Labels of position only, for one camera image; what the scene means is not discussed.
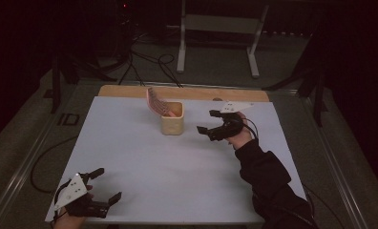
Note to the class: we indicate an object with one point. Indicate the grey metal stand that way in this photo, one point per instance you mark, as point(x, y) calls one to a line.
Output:
point(222, 24)

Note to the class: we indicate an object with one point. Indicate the white table mat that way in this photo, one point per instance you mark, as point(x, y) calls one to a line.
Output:
point(164, 171)

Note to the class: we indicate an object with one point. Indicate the person's right hand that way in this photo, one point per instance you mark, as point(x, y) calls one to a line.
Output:
point(244, 137)

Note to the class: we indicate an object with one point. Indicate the black stand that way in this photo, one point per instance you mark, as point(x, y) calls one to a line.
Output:
point(319, 95)
point(55, 89)

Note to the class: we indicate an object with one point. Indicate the cream square ceramic cup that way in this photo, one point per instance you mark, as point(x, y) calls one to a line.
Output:
point(172, 125)

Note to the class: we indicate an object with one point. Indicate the dark floor hatch frame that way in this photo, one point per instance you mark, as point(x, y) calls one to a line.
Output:
point(60, 119)

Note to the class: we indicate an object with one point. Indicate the person's left hand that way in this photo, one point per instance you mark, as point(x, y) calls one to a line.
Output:
point(66, 222)

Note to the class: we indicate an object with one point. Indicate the wooden table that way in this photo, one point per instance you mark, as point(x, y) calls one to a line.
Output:
point(193, 93)

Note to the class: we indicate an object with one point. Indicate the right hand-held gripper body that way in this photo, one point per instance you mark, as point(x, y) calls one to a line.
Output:
point(231, 125)

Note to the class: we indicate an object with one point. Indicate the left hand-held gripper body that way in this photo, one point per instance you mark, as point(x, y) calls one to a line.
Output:
point(72, 192)

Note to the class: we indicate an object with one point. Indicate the metal floor rail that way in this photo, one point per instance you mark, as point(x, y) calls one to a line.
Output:
point(18, 178)
point(336, 178)

